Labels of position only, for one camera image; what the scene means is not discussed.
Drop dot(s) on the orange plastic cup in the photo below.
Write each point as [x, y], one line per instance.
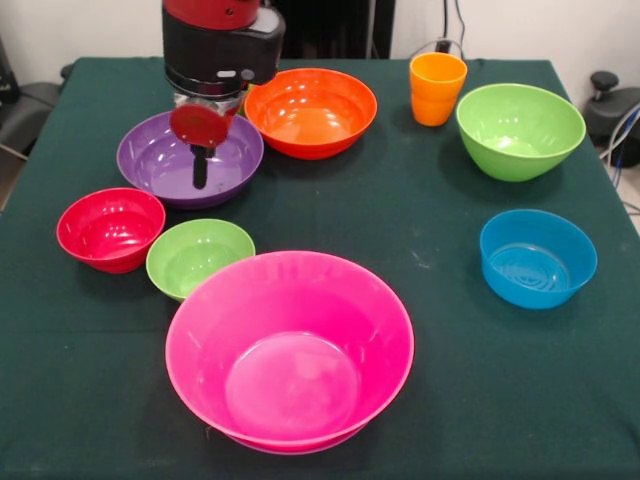
[435, 95]

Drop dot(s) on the small green plastic bowl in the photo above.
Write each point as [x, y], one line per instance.
[190, 255]

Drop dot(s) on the black chair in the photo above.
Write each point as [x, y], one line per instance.
[30, 110]

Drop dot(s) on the large green plastic bowl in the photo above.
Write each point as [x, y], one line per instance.
[520, 130]

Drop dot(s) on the black cabinet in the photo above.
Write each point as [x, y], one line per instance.
[340, 25]

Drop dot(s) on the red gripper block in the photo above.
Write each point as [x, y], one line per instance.
[200, 125]

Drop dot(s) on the orange plastic bowl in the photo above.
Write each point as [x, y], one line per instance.
[310, 115]

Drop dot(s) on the blue plastic bowl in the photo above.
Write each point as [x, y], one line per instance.
[537, 265]

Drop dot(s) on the pink plastic bowl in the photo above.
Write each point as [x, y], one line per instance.
[290, 350]

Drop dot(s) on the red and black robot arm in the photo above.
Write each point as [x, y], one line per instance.
[215, 45]

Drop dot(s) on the dark green tablecloth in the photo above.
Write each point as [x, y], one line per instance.
[100, 375]

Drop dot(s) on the purple plastic bowl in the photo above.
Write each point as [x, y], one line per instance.
[155, 170]

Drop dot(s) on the red plastic bowl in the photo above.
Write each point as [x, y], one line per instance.
[107, 235]

